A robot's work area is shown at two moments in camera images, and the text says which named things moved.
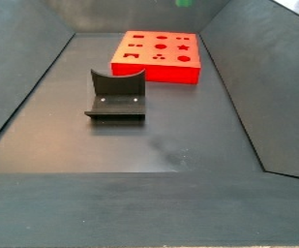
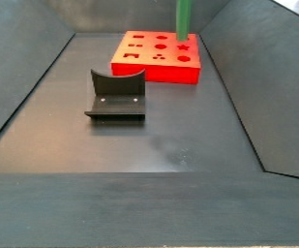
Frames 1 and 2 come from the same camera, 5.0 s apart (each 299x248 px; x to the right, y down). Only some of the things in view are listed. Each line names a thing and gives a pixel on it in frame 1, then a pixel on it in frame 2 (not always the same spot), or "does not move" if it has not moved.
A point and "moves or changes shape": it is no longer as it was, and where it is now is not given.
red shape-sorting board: (168, 55) does not move
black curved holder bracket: (118, 96) does not move
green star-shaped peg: (185, 3) moves or changes shape
